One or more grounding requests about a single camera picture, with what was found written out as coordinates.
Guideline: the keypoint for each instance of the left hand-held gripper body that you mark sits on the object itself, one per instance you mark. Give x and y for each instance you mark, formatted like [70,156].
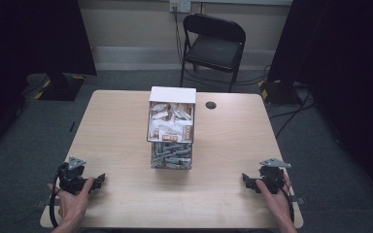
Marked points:
[69,179]

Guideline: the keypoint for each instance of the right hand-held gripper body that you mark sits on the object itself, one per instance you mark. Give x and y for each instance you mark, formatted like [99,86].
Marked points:
[272,176]

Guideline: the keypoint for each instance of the person's left hand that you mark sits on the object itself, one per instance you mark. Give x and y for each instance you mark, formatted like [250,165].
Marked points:
[73,204]

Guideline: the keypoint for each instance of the person's right hand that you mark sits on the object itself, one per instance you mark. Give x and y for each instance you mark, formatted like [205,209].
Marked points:
[273,202]

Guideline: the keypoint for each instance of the small dark floor object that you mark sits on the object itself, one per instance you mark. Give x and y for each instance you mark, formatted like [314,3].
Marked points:
[72,126]

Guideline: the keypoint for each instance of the pile of grey packets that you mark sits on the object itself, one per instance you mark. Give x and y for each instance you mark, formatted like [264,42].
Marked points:
[171,156]

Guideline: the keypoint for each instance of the black stand base yellow tape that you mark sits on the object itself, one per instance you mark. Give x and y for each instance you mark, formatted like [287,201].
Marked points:
[277,92]
[60,88]

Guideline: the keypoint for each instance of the clear two-tier box white lid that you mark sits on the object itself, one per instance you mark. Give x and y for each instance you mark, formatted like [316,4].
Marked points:
[172,126]

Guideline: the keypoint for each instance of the pile of white brown packets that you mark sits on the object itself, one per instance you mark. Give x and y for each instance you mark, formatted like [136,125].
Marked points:
[171,123]

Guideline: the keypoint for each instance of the black folding chair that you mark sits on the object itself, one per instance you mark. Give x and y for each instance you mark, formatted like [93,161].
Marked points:
[214,48]

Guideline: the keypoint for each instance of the grey table edge bracket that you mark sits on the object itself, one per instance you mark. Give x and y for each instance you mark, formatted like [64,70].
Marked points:
[299,200]

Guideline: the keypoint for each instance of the white wall socket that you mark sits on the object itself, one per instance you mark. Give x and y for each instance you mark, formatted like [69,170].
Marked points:
[180,5]

